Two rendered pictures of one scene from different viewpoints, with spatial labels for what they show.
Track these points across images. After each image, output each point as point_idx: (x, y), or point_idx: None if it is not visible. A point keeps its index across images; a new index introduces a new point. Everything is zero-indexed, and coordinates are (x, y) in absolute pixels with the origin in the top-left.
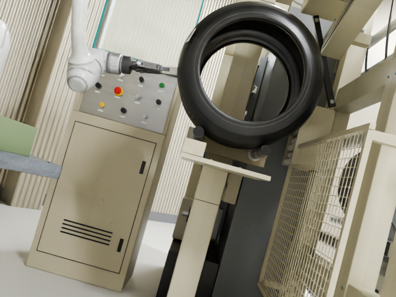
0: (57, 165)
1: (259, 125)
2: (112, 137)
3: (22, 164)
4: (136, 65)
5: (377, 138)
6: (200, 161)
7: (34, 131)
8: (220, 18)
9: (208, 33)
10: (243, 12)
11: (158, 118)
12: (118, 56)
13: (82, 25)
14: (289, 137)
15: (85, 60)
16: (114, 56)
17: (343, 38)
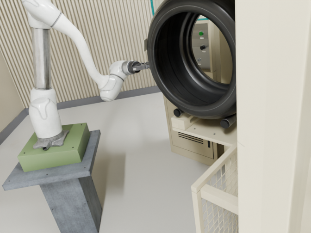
0: (86, 170)
1: (208, 109)
2: None
3: (69, 176)
4: (133, 70)
5: (206, 198)
6: (184, 133)
7: (76, 151)
8: (154, 25)
9: (152, 42)
10: (165, 12)
11: (206, 58)
12: (126, 65)
13: (89, 67)
14: None
15: (102, 85)
16: (124, 66)
17: None
